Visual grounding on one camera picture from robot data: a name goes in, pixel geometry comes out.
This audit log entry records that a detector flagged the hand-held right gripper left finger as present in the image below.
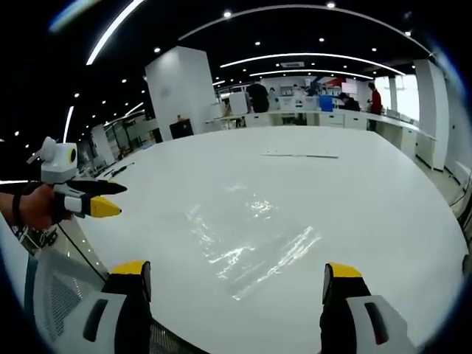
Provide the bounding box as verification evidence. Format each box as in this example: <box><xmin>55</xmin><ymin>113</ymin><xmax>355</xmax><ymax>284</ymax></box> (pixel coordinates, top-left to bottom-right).
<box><xmin>55</xmin><ymin>260</ymin><xmax>153</xmax><ymax>354</ymax></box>

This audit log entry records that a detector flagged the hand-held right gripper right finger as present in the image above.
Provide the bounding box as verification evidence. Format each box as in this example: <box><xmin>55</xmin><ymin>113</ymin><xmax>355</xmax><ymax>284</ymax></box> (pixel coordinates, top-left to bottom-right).
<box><xmin>319</xmin><ymin>261</ymin><xmax>418</xmax><ymax>354</ymax></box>

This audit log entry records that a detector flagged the clear crinkled food packaging bag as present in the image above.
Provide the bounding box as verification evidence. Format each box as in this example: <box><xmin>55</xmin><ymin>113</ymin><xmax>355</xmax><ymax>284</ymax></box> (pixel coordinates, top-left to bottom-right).
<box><xmin>198</xmin><ymin>224</ymin><xmax>322</xmax><ymax>302</ymax></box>

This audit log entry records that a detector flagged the person's left hand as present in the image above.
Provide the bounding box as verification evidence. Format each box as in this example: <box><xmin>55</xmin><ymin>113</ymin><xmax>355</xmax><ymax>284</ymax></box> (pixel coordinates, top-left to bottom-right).
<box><xmin>20</xmin><ymin>183</ymin><xmax>77</xmax><ymax>230</ymax></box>

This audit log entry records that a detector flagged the black thin tool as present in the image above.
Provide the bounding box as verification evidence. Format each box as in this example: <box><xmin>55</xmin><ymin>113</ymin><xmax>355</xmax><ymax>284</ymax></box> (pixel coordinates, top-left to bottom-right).
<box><xmin>104</xmin><ymin>163</ymin><xmax>134</xmax><ymax>177</ymax></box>

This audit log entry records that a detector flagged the grey mesh office chair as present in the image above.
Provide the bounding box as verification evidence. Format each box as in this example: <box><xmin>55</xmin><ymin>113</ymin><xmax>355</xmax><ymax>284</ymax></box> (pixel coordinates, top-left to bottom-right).
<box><xmin>21</xmin><ymin>250</ymin><xmax>111</xmax><ymax>350</ymax></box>

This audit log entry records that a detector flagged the black box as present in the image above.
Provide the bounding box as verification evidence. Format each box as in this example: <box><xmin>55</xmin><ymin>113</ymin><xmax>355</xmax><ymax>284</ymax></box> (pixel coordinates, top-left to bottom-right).
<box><xmin>169</xmin><ymin>118</ymin><xmax>195</xmax><ymax>140</ymax></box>

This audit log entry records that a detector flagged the white square pillar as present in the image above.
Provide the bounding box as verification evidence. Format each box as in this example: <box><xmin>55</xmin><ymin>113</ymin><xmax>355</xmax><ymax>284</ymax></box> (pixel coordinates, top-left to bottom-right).
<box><xmin>144</xmin><ymin>46</ymin><xmax>217</xmax><ymax>142</ymax></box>

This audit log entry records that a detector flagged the white cabinet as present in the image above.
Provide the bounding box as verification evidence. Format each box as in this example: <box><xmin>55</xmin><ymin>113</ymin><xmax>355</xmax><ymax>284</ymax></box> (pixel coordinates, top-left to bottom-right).
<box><xmin>228</xmin><ymin>91</ymin><xmax>249</xmax><ymax>117</ymax></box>

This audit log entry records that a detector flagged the long white counter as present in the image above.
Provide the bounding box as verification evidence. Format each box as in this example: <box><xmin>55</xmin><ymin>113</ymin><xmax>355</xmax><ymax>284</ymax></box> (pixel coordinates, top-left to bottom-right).
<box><xmin>205</xmin><ymin>108</ymin><xmax>440</xmax><ymax>170</ymax></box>

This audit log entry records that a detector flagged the black wrist strap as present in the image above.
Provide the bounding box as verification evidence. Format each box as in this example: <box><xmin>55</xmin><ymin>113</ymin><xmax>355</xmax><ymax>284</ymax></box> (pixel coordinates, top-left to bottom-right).
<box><xmin>11</xmin><ymin>191</ymin><xmax>23</xmax><ymax>228</ymax></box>

